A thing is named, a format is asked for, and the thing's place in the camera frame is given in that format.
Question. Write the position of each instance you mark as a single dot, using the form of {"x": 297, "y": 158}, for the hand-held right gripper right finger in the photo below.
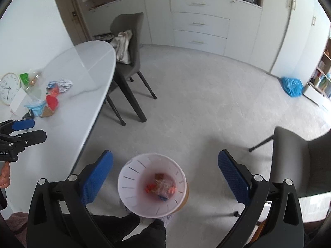
{"x": 234, "y": 178}

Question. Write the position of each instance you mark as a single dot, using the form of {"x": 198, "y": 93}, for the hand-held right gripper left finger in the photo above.
{"x": 97, "y": 178}

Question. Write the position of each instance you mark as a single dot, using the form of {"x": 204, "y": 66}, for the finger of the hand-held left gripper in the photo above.
{"x": 32, "y": 137}
{"x": 23, "y": 124}

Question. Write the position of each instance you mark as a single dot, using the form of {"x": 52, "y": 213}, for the black white patterned wrapper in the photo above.
{"x": 27, "y": 115}

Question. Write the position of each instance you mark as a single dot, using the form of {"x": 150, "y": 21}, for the light blue plastic wrapper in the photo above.
{"x": 35, "y": 106}

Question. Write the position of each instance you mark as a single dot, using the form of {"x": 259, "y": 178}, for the brown cardboard piece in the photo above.
{"x": 46, "y": 112}

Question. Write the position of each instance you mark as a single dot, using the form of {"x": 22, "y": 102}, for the orange wrapper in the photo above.
{"x": 53, "y": 92}

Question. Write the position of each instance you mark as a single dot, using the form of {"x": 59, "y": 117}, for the white round waste bin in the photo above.
{"x": 144, "y": 170}

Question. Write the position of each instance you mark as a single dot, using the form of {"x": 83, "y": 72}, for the blue white wrapper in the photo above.
{"x": 53, "y": 84}

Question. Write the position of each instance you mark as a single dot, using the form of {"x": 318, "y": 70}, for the small red wrapper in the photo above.
{"x": 150, "y": 187}

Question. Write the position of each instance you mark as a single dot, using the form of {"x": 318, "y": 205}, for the silver foil wrapper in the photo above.
{"x": 65, "y": 84}

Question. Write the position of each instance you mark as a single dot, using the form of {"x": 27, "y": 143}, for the clear plastic wrapper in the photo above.
{"x": 165, "y": 185}

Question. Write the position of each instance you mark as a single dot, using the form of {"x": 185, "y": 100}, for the person's left hand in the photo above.
{"x": 4, "y": 177}

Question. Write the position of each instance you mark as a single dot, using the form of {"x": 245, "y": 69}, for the white card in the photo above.
{"x": 18, "y": 103}

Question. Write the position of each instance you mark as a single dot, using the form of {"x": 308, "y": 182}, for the clear plastic bag with fruit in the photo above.
{"x": 34, "y": 80}

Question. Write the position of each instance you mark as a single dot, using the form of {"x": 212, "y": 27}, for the green packet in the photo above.
{"x": 24, "y": 78}

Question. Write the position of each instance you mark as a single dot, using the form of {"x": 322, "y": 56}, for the person's black trousers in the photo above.
{"x": 129, "y": 228}

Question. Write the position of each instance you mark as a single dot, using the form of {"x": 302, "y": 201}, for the grey chair with black legs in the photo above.
{"x": 129, "y": 56}
{"x": 300, "y": 165}

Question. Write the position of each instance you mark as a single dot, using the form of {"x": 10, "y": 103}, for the person's light shoe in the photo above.
{"x": 166, "y": 218}

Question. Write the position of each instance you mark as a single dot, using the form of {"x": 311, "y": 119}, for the blue plastic bag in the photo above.
{"x": 292, "y": 86}

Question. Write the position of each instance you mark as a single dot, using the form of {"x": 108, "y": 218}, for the brown door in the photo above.
{"x": 66, "y": 13}

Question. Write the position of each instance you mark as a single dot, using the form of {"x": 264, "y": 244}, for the beige tote bag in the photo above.
{"x": 123, "y": 47}

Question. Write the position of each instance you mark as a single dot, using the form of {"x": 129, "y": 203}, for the bookshelf with books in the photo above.
{"x": 322, "y": 77}

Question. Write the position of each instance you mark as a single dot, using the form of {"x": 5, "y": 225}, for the white drawer cabinet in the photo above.
{"x": 201, "y": 25}

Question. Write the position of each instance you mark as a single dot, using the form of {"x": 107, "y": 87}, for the white tall wardrobe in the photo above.
{"x": 294, "y": 25}

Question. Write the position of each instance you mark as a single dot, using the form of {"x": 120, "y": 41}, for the round white wall clock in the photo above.
{"x": 10, "y": 87}

